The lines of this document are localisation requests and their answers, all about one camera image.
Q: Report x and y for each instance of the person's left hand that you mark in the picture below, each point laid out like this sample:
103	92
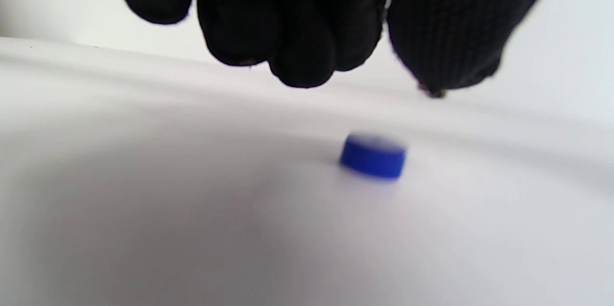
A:
312	8

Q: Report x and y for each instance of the blue test tube cap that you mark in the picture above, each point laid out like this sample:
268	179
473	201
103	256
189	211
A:
373	158

